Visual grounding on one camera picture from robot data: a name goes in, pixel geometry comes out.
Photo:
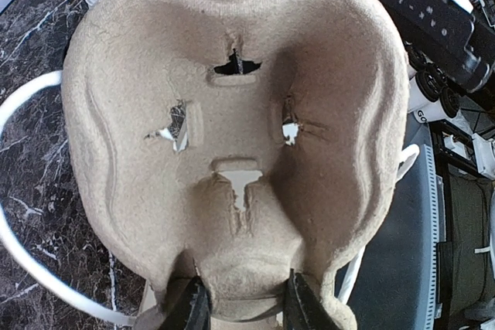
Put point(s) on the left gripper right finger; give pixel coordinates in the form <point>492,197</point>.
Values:
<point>302,309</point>

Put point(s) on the white slotted cable duct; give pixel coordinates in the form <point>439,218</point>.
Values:
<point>434,309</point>

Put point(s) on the white paper coffee cup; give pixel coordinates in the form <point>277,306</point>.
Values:
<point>430,99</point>

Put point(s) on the black plastic cup lid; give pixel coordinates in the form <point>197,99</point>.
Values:
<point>418,62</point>

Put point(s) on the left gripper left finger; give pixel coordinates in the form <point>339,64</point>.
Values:
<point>187,305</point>

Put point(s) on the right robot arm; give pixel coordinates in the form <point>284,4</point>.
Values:
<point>464,276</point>

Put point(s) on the brown pulp cup carrier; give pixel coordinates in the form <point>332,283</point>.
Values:
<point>236,140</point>

